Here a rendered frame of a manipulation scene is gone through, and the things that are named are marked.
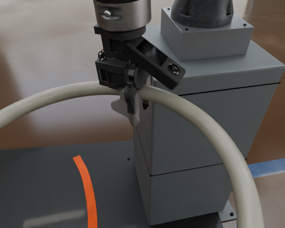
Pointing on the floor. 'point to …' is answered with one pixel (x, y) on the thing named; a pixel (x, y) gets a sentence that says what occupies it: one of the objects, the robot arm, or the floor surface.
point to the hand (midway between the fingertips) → (142, 113)
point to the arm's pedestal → (259, 85)
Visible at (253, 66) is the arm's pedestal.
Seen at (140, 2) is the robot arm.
